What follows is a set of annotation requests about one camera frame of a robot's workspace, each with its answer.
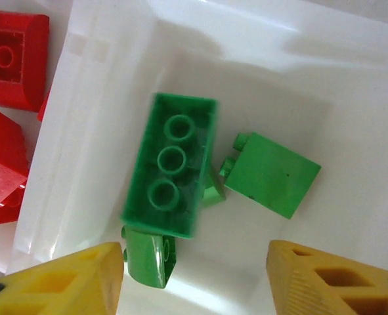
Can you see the long green lego brick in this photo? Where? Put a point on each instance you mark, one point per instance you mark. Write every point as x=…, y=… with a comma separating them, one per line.
x=138, y=197

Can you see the green square lego brick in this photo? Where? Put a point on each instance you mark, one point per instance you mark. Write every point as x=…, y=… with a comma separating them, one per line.
x=272, y=177

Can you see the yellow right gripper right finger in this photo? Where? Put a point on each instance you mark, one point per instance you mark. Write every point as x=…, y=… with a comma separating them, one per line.
x=338, y=288

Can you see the clear three-compartment container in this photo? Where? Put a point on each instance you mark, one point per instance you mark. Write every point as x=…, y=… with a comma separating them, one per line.
x=262, y=82

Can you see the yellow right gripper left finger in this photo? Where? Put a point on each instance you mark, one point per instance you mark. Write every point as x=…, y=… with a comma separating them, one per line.
x=49, y=288

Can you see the green sloped lego brick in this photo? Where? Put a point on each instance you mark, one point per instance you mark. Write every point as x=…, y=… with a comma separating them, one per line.
x=144, y=259

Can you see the red curved lego brick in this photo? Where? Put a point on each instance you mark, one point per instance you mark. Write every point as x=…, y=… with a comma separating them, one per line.
x=33, y=65

